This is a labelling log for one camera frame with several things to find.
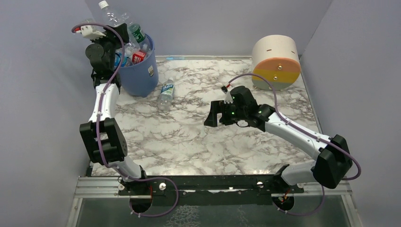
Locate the dark green label bottle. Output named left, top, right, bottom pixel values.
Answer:
left=127, top=20, right=152, bottom=52

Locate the clear bottle red cap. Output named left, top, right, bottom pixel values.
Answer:
left=98, top=0, right=141, bottom=60

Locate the red label clear bottle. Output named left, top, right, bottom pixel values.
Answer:
left=131, top=50, right=147, bottom=64

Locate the blue green label bottle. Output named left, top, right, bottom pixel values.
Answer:
left=157, top=78, right=175, bottom=111

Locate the blue label clear bottle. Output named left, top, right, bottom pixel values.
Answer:
left=114, top=53, right=132, bottom=69

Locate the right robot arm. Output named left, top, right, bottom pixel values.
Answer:
left=204, top=86, right=353, bottom=190

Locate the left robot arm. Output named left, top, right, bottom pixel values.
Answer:
left=72, top=22, right=147, bottom=183

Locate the blue plastic bin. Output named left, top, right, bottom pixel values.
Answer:
left=119, top=35, right=159, bottom=97

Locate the cream cylinder with striped face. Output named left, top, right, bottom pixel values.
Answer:
left=251, top=35, right=301, bottom=90

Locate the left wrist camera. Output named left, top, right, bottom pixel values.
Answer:
left=74, top=25, right=106, bottom=40

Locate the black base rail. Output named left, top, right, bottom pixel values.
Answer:
left=118, top=175, right=304, bottom=207

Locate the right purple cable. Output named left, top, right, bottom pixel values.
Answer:
left=227, top=73, right=362, bottom=217

